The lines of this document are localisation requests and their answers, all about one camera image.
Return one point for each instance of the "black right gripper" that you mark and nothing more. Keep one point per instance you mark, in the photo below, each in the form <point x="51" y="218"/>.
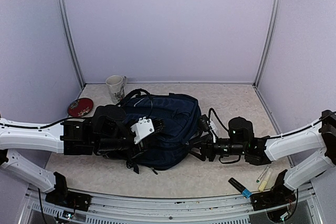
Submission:
<point x="206" y="148"/>

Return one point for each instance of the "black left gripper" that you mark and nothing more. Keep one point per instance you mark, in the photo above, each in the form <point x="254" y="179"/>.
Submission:
<point x="142" y="147"/>

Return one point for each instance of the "navy blue student backpack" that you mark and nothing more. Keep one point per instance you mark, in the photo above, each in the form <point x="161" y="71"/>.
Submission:
<point x="167" y="148"/>

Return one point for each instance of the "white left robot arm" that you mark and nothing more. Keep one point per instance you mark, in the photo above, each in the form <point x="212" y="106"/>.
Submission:
<point x="105" y="131"/>

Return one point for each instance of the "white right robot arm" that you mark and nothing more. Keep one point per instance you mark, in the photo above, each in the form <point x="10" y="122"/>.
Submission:
<point x="318" y="135"/>

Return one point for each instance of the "black blue highlighter marker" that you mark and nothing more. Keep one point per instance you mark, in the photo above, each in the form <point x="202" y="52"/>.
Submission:
<point x="241" y="188"/>

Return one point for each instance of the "white green-tip pen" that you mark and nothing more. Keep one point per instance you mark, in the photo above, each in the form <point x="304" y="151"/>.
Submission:
<point x="263" y="174"/>

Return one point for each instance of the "yellow highlighter marker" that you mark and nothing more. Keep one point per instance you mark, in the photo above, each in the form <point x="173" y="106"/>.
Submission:
<point x="265" y="181"/>

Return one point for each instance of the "white floral paper cup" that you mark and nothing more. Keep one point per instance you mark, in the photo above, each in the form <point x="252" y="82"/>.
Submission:
<point x="116" y="87"/>

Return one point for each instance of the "red floral round coaster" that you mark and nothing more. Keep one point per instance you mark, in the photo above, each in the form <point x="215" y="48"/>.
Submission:
<point x="80" y="107"/>

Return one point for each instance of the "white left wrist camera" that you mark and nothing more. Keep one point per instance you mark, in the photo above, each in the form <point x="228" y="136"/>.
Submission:
<point x="145" y="127"/>

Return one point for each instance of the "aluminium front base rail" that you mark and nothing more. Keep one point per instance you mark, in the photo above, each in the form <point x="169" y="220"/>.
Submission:
<point x="104" y="208"/>

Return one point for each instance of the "right aluminium frame post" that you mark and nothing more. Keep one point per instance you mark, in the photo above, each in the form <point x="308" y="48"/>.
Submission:
<point x="267" y="45"/>

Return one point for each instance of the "aluminium frame post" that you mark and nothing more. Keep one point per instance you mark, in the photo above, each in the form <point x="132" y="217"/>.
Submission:
<point x="267" y="45"/>
<point x="70" y="44"/>

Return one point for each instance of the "left aluminium frame post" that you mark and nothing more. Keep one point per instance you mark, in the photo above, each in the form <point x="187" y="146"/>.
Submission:
<point x="70" y="44"/>

